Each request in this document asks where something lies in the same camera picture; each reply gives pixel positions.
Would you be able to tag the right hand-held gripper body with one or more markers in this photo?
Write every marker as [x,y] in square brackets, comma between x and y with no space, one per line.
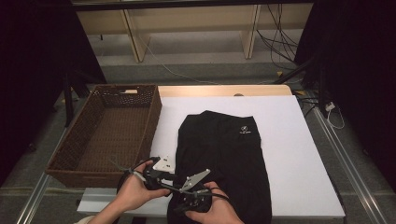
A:
[196,202]

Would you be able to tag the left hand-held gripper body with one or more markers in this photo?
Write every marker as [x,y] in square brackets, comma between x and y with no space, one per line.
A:
[163,165]

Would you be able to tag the black pants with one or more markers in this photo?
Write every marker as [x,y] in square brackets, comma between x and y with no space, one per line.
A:
[224,149]

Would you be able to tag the brown wicker basket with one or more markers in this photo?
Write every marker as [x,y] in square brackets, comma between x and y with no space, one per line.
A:
[109,140]

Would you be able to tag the person's right hand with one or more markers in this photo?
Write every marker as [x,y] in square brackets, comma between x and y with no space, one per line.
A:
[221,214]

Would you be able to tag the person's left hand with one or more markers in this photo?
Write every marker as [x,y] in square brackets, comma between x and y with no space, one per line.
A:
[134,193]

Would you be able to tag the grey table grommet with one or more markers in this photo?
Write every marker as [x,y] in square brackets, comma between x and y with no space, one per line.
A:
[238,94]

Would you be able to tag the black tripod stand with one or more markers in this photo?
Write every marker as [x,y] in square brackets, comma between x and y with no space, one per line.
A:
[68,99]

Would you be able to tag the white table mat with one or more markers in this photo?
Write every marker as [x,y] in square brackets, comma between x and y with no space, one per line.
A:
[295,140]

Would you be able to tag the small yellow floor tape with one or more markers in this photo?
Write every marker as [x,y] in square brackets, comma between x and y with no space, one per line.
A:
[279,73]

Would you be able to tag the black stand leg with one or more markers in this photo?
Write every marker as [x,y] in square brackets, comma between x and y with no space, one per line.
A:
[292,73]

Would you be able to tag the white power adapter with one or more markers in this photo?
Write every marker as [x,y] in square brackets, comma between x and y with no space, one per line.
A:
[330,106]

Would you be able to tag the black curtain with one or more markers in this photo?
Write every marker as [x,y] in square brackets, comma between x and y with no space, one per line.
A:
[358,62]
[31,62]

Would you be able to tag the metal floor rail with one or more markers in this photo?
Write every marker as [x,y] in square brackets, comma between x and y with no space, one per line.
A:
[32,199]
[348,161]

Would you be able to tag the light wooden desk frame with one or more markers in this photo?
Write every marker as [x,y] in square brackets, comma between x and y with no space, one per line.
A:
[186,18]

